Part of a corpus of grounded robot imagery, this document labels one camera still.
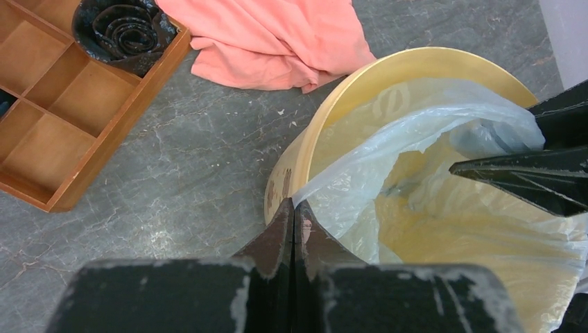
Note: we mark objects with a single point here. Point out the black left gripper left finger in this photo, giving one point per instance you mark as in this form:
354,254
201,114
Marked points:
249,291

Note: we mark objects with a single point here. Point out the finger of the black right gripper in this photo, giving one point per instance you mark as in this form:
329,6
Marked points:
562,119
554,181

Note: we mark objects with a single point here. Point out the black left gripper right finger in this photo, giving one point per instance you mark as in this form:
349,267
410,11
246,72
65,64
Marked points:
338,292

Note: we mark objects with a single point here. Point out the light blue plastic trash bag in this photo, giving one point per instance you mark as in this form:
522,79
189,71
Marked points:
381,185

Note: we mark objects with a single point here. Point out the yellow trash bin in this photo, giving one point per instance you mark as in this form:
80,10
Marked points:
294,168

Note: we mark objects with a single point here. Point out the pink cloth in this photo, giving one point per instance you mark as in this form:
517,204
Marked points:
273,45

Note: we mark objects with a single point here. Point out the orange compartment tray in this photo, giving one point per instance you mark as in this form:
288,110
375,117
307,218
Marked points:
63,113

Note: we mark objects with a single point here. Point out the black bag roll right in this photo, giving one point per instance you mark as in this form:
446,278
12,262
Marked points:
129,35

